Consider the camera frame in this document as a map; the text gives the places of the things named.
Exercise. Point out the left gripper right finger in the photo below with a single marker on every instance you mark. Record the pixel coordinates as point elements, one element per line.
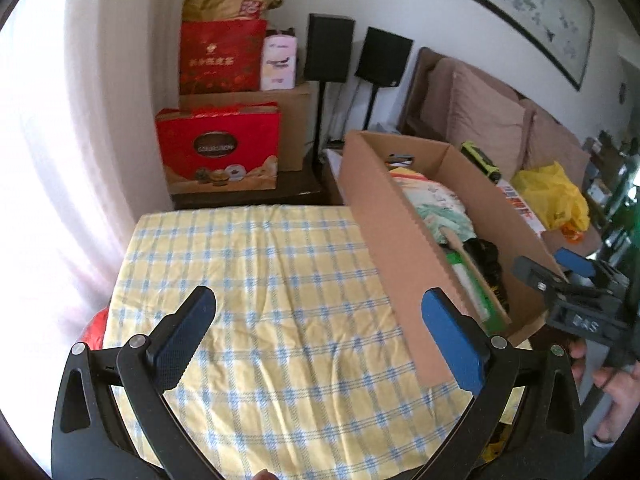
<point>487,372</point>

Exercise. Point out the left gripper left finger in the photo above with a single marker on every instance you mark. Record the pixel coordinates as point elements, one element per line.
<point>150,365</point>

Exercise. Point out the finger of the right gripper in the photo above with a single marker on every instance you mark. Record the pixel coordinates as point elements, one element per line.
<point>585,267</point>
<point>542,274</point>

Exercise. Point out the wooden spatula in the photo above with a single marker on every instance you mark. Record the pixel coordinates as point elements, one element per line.
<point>456,244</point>

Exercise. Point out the striped colourful packaged towels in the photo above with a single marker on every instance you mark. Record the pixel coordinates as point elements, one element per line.
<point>436,205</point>

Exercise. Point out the green white packaged cloth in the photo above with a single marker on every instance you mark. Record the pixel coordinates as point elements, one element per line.
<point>483,306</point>

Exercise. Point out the person's right hand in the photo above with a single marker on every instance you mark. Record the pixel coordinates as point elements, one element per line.
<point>622,386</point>

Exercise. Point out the person's left hand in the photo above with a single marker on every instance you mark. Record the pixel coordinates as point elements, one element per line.
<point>264,474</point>

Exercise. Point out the red plastic bag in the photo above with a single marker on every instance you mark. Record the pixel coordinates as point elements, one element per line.
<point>93,333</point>

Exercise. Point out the yellow plastic bag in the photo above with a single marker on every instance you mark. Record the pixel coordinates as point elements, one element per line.
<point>557,202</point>

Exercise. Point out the open cardboard box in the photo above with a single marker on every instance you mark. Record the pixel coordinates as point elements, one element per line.
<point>409,260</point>

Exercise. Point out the beige sofa cushion right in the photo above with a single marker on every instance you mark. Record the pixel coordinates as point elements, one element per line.
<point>549,142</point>

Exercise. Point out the beige sofa cushion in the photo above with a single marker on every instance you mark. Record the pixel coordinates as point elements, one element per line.
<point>549,142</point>
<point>463,104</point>

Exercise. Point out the yellow blue checkered cloth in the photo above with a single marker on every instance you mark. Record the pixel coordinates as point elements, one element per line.
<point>304,371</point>

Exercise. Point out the beige sofa cushion left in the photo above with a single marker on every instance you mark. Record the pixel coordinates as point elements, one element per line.
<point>463,104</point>

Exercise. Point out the white curtain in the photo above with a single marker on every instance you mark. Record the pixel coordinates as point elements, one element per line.
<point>79,161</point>

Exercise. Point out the dark wooden side table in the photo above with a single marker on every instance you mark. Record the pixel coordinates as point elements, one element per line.
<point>299,188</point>

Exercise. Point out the red collection gift box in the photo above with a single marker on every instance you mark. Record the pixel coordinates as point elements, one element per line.
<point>217,149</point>

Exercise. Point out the right black speaker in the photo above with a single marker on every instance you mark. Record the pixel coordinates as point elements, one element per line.
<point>383,58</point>

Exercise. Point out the black speaker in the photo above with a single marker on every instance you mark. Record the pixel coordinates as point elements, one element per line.
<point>328,48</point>
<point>383,58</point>

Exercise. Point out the framed ink painting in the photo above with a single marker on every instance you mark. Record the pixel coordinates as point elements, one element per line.
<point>561,29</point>

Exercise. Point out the left black speaker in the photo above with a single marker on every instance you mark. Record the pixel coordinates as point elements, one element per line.
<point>328,48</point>

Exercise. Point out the red gift bag upper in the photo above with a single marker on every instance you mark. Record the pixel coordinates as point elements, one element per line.
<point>221,56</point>

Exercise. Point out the white pink tissue pack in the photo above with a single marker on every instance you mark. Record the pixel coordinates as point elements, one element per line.
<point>279,56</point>

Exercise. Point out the brown paper bag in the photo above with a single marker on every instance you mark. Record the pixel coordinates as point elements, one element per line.
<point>224,10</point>

